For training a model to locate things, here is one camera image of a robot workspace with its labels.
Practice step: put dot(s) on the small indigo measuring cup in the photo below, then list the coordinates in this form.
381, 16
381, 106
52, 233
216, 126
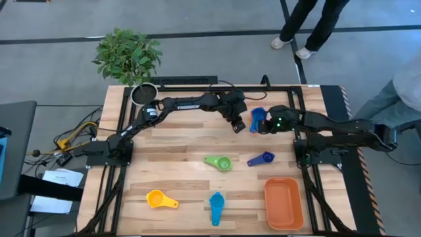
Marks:
268, 157

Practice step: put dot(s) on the green leafy plant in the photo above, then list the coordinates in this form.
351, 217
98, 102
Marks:
126, 56

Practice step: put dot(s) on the blue device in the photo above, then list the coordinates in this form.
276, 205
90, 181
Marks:
2, 158

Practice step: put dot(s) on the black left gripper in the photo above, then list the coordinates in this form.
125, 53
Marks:
234, 105

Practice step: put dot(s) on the yellow measuring cup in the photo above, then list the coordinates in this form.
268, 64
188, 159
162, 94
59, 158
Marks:
156, 198

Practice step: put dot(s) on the black mat with hazard stripes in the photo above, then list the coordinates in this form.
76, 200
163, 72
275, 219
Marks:
348, 197

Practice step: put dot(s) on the teal measuring cup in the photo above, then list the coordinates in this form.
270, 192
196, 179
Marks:
217, 200

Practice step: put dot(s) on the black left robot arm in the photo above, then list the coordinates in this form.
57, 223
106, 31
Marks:
187, 104

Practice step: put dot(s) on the person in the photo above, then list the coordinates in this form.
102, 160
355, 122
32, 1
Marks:
324, 26
408, 85

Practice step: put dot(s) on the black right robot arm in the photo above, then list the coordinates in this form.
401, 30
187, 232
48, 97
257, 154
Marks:
345, 130

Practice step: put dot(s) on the white plant pot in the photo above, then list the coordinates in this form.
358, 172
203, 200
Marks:
144, 94

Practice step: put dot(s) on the orange rectangular basket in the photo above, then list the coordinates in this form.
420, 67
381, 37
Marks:
283, 204

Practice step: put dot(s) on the black aluminium table frame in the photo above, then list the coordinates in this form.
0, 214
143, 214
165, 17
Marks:
197, 89

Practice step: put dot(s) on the large blue measuring cup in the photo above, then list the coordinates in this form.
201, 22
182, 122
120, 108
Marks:
258, 115

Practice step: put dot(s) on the black power strip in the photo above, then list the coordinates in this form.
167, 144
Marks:
184, 80

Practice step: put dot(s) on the white paper sheet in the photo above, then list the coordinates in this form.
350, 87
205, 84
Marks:
64, 177
49, 204

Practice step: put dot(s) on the green measuring cup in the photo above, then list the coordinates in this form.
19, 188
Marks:
224, 163

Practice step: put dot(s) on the black power adapter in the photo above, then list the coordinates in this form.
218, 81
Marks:
64, 159

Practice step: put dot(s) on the grey desk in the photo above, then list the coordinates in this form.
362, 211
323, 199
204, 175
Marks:
18, 148

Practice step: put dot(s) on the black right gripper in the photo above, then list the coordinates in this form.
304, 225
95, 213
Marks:
289, 113

